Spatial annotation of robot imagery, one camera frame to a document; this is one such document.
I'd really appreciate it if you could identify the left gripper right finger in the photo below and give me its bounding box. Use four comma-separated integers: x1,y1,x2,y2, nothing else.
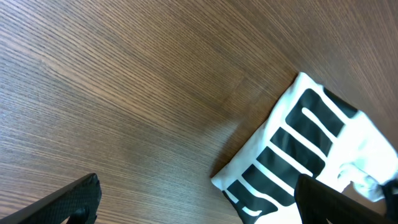
294,174,395,224

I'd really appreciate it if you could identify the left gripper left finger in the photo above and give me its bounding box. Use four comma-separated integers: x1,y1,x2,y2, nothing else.
1,173,102,224

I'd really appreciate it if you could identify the white t-shirt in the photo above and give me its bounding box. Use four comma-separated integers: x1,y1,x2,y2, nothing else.
211,72,397,223

